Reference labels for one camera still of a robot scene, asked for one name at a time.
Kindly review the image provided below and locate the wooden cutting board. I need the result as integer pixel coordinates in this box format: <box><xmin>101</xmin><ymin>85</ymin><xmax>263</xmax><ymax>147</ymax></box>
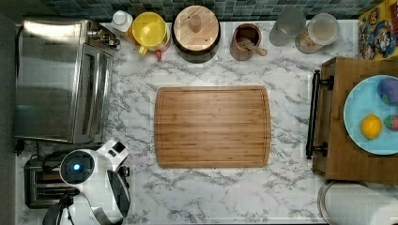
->
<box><xmin>154</xmin><ymin>86</ymin><xmax>271</xmax><ymax>168</ymax></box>

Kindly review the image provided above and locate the silver toaster oven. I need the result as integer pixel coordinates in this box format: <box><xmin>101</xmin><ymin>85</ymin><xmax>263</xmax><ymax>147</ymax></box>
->
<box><xmin>13</xmin><ymin>17</ymin><xmax>120</xmax><ymax>143</ymax></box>

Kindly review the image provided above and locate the black toaster lever knob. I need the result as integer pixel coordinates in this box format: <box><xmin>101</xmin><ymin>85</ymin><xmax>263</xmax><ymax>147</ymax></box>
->
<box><xmin>118</xmin><ymin>166</ymin><xmax>130</xmax><ymax>179</ymax></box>

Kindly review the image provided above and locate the bread slice in toaster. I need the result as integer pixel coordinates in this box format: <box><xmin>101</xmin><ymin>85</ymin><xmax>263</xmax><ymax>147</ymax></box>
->
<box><xmin>41</xmin><ymin>173</ymin><xmax>62</xmax><ymax>182</ymax></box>

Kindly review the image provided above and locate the glass jar with clear lid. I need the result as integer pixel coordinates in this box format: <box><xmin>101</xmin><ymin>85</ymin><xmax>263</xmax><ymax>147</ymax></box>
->
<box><xmin>295</xmin><ymin>13</ymin><xmax>340</xmax><ymax>54</ymax></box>

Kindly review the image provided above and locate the red toy strawberry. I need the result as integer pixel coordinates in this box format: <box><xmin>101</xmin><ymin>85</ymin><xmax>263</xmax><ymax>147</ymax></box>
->
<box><xmin>384</xmin><ymin>114</ymin><xmax>398</xmax><ymax>131</ymax></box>

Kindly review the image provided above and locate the white bottle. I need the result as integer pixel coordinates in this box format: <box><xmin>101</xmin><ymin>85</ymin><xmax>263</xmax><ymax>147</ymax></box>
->
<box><xmin>111</xmin><ymin>10</ymin><xmax>133</xmax><ymax>32</ymax></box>

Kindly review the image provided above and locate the colourful cereal box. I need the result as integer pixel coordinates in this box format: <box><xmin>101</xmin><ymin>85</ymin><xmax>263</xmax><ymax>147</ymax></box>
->
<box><xmin>359</xmin><ymin>0</ymin><xmax>398</xmax><ymax>61</ymax></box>

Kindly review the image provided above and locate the black canister with wooden lid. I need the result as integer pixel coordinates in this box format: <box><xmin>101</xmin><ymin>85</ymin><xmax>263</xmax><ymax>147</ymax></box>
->
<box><xmin>172</xmin><ymin>6</ymin><xmax>221</xmax><ymax>64</ymax></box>

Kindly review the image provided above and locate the silver two-slot toaster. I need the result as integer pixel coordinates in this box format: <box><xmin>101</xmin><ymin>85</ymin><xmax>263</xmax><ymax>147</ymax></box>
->
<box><xmin>23</xmin><ymin>151</ymin><xmax>130</xmax><ymax>210</ymax></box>

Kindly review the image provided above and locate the light blue plate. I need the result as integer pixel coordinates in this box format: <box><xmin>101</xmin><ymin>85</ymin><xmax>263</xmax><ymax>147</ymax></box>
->
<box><xmin>344</xmin><ymin>75</ymin><xmax>398</xmax><ymax>156</ymax></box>

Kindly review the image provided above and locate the frosted glass tumbler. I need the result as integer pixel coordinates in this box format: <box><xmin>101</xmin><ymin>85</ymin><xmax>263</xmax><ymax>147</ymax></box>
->
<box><xmin>268</xmin><ymin>7</ymin><xmax>306</xmax><ymax>46</ymax></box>

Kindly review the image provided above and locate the yellow mug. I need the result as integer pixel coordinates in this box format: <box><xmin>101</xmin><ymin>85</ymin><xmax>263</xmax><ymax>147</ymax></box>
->
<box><xmin>132</xmin><ymin>12</ymin><xmax>170</xmax><ymax>60</ymax></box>

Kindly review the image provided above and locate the purple toy fruit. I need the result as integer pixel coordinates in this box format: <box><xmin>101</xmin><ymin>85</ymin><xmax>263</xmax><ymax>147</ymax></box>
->
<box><xmin>376</xmin><ymin>78</ymin><xmax>398</xmax><ymax>105</ymax></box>

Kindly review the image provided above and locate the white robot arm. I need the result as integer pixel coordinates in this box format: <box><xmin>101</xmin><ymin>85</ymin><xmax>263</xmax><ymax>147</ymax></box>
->
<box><xmin>42</xmin><ymin>140</ymin><xmax>131</xmax><ymax>225</ymax></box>

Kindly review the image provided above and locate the brown wooden cup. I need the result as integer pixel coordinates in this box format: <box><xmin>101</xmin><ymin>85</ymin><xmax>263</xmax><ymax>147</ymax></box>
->
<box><xmin>230</xmin><ymin>23</ymin><xmax>268</xmax><ymax>61</ymax></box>

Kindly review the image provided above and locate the yellow lemon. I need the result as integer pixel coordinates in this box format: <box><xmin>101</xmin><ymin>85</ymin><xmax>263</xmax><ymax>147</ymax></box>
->
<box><xmin>360</xmin><ymin>113</ymin><xmax>382</xmax><ymax>140</ymax></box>

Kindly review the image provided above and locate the wooden tray with black handle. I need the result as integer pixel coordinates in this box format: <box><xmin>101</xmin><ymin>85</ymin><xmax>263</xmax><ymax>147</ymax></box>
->
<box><xmin>306</xmin><ymin>57</ymin><xmax>397</xmax><ymax>185</ymax></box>

